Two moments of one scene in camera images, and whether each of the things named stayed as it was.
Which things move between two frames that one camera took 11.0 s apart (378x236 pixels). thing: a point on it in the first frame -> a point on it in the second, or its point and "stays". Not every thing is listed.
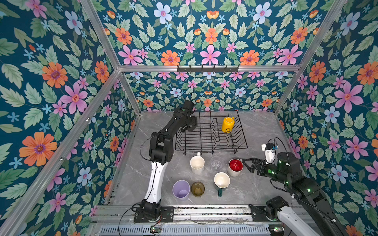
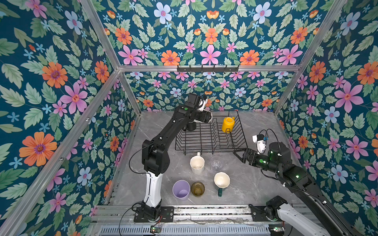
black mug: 192,121 stays
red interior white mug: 235,165 -> 202,104
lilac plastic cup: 181,189 stays
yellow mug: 228,124 stays
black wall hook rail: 207,69 stays
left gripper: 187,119 -> 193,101
